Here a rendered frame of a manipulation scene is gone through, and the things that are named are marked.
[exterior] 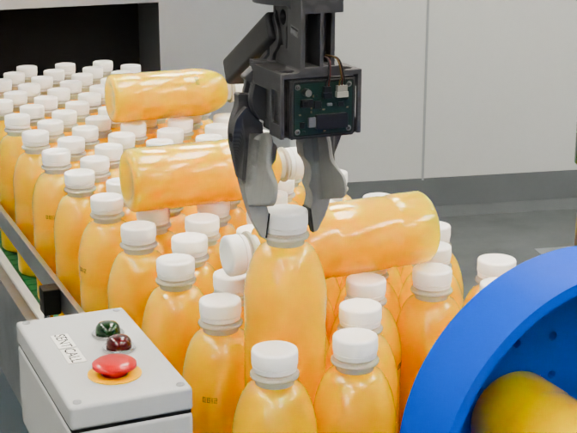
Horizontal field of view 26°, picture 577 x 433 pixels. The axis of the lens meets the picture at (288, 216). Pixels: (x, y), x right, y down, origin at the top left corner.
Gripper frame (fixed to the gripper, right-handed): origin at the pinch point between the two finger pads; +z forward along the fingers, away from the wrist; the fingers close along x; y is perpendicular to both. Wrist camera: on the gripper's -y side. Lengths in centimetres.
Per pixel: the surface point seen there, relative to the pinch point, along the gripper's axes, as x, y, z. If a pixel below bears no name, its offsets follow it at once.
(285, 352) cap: -3.2, 7.5, 9.2
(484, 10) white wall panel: 245, -356, 34
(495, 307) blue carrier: 4.3, 26.7, -0.3
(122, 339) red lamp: -14.5, -1.2, 9.5
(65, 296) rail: -8, -50, 23
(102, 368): -17.7, 4.1, 9.5
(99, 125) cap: 7, -88, 10
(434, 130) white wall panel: 225, -360, 84
